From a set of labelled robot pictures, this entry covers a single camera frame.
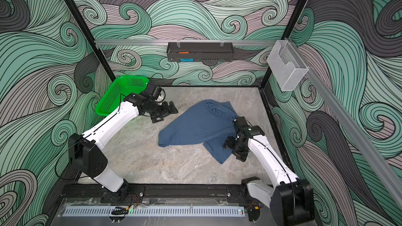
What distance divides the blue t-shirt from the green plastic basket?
0.39 m

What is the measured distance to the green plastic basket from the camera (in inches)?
40.3

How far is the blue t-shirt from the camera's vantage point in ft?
2.97
